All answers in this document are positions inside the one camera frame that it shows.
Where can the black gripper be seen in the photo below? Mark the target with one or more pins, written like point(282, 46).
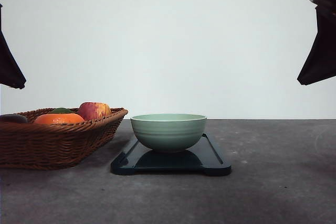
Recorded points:
point(320, 63)

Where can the dark rectangular tray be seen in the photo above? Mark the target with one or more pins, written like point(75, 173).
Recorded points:
point(204, 156)

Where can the green avocado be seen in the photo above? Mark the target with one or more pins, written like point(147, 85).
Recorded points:
point(61, 111)

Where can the dark purple fruit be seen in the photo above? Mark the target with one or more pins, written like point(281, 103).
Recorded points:
point(13, 119)

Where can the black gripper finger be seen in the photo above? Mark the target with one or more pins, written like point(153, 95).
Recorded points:
point(10, 71)

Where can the brown wicker basket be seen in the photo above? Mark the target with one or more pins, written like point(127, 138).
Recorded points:
point(54, 146)

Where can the red apple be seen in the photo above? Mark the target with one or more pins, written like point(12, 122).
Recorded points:
point(94, 110)

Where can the orange mandarin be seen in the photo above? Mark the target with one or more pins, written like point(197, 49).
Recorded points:
point(58, 118)

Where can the green ceramic bowl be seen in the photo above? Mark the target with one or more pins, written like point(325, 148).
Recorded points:
point(167, 131)

